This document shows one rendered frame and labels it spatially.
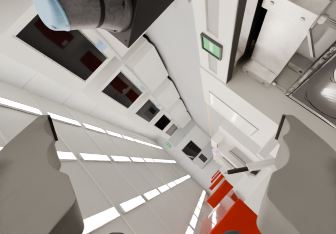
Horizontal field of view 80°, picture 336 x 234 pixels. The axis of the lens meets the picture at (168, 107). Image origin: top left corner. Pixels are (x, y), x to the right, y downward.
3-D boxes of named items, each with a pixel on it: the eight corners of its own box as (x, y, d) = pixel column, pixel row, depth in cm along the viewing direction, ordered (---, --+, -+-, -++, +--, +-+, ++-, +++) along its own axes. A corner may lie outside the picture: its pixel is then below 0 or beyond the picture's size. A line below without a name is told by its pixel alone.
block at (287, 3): (331, 0, 27) (317, 16, 27) (319, 18, 30) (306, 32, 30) (278, -24, 30) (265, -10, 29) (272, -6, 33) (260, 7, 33)
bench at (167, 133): (189, 111, 1088) (164, 139, 1078) (192, 119, 1257) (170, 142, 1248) (175, 99, 1124) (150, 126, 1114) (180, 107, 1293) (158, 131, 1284)
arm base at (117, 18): (99, 11, 71) (71, 12, 65) (110, -33, 61) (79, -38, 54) (123, 41, 68) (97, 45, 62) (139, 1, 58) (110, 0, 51)
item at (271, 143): (300, 144, 50) (265, 185, 49) (294, 145, 54) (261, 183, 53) (278, 128, 52) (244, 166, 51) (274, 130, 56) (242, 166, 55)
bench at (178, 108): (183, 99, 881) (152, 133, 871) (188, 109, 1050) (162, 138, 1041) (166, 84, 917) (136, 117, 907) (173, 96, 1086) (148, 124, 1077)
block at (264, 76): (277, 75, 50) (269, 84, 50) (274, 80, 53) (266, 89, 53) (250, 57, 52) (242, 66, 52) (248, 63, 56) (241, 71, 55)
